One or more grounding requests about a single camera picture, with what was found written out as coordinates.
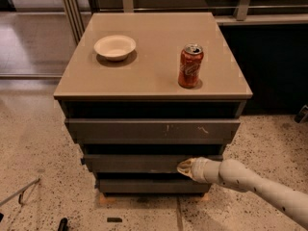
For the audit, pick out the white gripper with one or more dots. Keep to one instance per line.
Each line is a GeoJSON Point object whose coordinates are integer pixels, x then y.
{"type": "Point", "coordinates": [199, 169]}

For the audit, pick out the grey drawer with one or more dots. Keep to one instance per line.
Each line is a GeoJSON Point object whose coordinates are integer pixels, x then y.
{"type": "Point", "coordinates": [150, 186]}
{"type": "Point", "coordinates": [112, 163]}
{"type": "Point", "coordinates": [151, 131]}

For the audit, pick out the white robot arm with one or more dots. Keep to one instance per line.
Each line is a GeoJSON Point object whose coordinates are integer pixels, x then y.
{"type": "Point", "coordinates": [234, 175]}

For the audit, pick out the grey bottom drawer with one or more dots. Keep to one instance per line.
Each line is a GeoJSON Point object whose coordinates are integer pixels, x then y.
{"type": "Point", "coordinates": [150, 186]}

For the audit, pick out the grey drawer cabinet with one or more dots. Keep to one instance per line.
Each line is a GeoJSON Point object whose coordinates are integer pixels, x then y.
{"type": "Point", "coordinates": [145, 84]}

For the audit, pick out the grey top drawer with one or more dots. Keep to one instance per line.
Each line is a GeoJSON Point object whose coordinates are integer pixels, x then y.
{"type": "Point", "coordinates": [151, 131]}

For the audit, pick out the red soda can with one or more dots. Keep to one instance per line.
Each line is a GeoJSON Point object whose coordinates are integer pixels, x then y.
{"type": "Point", "coordinates": [190, 63]}

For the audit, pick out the black object at right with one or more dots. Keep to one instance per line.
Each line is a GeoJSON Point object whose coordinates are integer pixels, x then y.
{"type": "Point", "coordinates": [302, 114]}

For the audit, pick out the black object on floor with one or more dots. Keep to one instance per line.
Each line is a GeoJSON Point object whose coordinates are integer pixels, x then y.
{"type": "Point", "coordinates": [63, 225]}

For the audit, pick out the white paper bowl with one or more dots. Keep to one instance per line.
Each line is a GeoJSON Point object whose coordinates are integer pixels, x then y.
{"type": "Point", "coordinates": [115, 48]}

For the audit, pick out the metal rod on floor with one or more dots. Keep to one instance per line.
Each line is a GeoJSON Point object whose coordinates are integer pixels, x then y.
{"type": "Point", "coordinates": [19, 193]}

